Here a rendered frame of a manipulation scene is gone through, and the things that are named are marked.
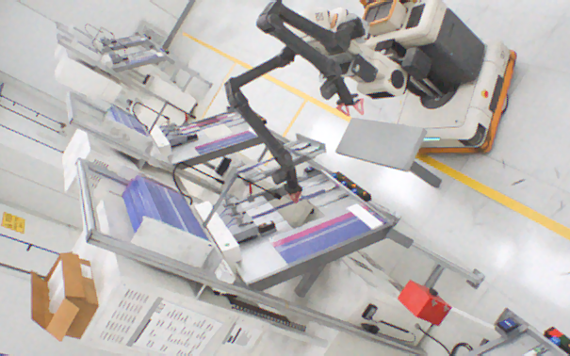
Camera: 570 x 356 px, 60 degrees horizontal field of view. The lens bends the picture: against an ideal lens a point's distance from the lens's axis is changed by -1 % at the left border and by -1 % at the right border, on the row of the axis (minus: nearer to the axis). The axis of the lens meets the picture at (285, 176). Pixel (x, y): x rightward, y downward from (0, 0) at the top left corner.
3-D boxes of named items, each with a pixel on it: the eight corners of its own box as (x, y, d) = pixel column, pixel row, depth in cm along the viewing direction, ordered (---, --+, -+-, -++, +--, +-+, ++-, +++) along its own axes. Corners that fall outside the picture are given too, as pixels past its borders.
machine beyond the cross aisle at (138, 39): (178, 54, 870) (74, -11, 769) (189, 61, 801) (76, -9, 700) (139, 120, 884) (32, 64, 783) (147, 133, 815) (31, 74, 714)
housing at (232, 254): (214, 222, 267) (208, 200, 261) (245, 270, 226) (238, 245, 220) (200, 228, 265) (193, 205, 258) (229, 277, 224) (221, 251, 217)
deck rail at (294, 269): (391, 233, 231) (390, 222, 228) (393, 234, 229) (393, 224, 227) (250, 293, 210) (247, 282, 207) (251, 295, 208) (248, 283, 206)
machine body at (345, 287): (372, 255, 327) (304, 222, 294) (443, 319, 268) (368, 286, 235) (318, 334, 334) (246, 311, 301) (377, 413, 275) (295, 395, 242)
